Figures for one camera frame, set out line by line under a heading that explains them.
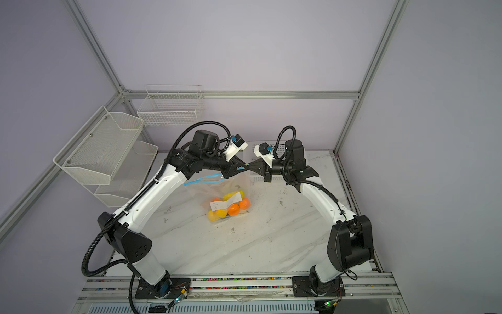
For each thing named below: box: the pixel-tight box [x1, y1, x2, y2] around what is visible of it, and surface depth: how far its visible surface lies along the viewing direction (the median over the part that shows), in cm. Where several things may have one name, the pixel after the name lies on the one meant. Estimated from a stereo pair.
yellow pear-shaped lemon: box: [207, 209, 219, 222], surface depth 88 cm
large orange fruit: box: [227, 202, 240, 216], surface depth 86 cm
